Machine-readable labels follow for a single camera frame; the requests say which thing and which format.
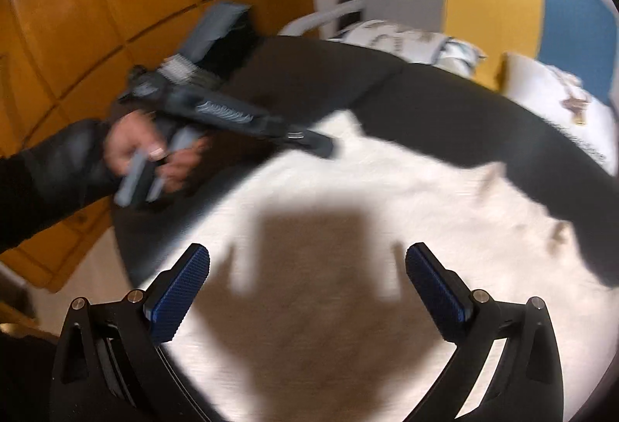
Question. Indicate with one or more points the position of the deer print white cushion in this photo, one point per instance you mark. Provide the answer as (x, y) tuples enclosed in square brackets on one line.
[(561, 102)]

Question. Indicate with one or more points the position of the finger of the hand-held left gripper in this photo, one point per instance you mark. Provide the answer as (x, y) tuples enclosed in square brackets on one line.
[(309, 142)]

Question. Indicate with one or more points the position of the person's left hand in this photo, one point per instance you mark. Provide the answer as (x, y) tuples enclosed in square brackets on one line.
[(145, 146)]

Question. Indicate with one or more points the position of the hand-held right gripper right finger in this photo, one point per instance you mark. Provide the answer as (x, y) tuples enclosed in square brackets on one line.
[(435, 294)]

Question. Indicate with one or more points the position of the cream knit sweater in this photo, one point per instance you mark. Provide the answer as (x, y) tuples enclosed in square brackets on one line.
[(387, 218)]

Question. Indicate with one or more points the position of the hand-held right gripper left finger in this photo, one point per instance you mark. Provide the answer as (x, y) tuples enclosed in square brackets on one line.
[(181, 294)]

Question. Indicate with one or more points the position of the person's left forearm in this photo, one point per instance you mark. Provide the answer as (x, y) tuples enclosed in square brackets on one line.
[(48, 180)]

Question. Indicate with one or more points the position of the geometric print cushion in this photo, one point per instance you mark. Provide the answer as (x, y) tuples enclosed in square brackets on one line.
[(411, 42)]

